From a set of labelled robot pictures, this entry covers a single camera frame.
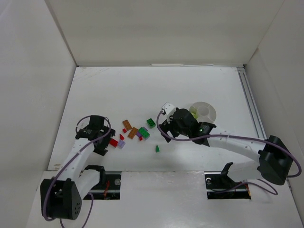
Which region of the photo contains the lavender 2x2 lego brick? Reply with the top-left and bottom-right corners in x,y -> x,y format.
117,140 -> 126,149

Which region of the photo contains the red large lego brick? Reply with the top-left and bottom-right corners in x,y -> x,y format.
109,138 -> 118,148

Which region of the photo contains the brown 2x3 lego plate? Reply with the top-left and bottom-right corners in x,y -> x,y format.
122,119 -> 133,131

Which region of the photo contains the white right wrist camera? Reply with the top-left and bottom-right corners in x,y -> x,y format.
161,102 -> 176,123

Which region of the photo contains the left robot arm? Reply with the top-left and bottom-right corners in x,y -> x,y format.
40,115 -> 115,221

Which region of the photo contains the green 2x2 lego brick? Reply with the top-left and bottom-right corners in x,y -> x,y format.
146,118 -> 156,129

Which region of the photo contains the white round divided container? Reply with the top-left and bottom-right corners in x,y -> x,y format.
189,102 -> 217,124

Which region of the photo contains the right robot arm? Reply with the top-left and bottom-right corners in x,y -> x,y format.
157,103 -> 296,185

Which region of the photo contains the aluminium rail right side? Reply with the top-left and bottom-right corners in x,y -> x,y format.
237,67 -> 266,138

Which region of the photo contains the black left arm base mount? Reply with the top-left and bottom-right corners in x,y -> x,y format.
85,165 -> 122,200

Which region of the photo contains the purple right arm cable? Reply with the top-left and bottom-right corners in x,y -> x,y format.
156,110 -> 300,196

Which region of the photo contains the green 2x4 lego brick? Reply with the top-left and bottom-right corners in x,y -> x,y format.
138,127 -> 150,139

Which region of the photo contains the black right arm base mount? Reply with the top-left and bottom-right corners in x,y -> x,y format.
204,162 -> 251,200

